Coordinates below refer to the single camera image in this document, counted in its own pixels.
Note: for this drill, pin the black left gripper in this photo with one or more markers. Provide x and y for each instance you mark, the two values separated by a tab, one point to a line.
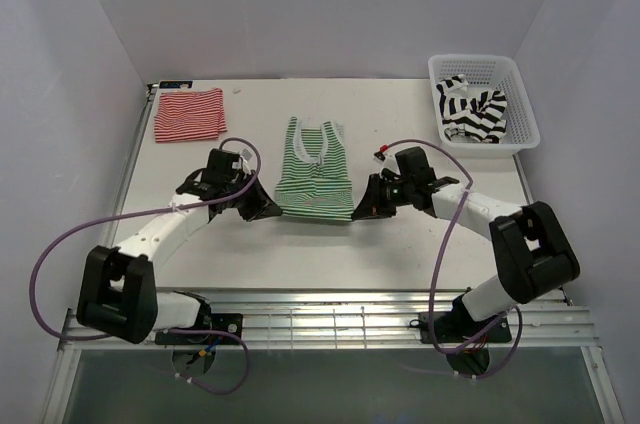
261	205

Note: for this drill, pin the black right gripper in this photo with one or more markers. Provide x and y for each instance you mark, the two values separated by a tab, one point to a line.
372	205

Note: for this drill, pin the green white striped tank top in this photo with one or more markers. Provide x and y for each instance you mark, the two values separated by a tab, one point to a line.
315	182

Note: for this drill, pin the red white striped tank top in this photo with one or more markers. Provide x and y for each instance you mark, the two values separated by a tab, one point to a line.
188	116

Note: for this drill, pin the black white striped tank top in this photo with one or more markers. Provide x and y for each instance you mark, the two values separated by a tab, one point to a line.
479	116

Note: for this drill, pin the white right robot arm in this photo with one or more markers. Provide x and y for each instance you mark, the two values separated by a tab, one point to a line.
532	253

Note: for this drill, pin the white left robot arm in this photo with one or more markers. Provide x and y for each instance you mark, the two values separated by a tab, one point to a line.
118	294

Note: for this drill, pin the blue label sticker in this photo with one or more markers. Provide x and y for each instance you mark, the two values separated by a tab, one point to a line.
176	84

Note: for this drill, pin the white perforated plastic basket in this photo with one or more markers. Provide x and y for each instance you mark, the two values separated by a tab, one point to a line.
488	72

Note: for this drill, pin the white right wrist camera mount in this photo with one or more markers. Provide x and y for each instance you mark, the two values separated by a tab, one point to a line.
386	160

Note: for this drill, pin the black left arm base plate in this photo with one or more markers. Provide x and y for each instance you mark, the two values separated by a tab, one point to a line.
208	332

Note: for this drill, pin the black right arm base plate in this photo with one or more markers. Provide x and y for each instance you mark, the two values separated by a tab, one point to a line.
447	331

